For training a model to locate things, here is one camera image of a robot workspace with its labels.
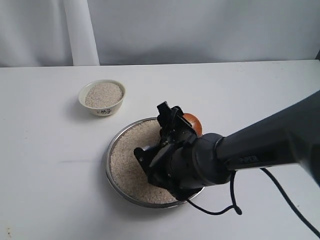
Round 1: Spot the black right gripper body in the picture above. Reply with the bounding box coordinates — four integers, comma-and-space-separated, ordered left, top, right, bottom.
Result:
159, 124, 199, 155

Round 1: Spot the brown wooden cup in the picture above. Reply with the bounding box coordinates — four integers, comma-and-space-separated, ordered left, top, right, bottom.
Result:
183, 113, 203, 137

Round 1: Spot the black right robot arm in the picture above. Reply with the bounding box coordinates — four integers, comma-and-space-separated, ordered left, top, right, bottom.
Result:
157, 92, 320, 201

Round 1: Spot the ceramic bowl of rice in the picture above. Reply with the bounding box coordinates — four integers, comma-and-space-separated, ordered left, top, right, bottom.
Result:
78, 79, 126, 117

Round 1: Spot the steel tray of rice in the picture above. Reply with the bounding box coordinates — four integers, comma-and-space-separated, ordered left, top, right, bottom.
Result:
105, 117, 185, 209

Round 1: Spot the white curtain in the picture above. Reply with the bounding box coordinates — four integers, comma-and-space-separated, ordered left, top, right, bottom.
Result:
0, 0, 101, 68

